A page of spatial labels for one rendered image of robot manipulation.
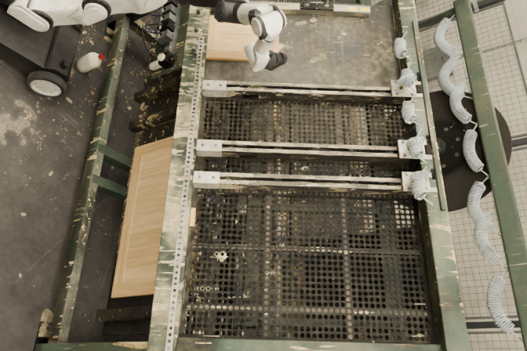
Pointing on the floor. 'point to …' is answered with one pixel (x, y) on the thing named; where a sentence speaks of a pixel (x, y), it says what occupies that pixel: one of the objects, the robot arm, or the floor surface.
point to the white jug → (89, 62)
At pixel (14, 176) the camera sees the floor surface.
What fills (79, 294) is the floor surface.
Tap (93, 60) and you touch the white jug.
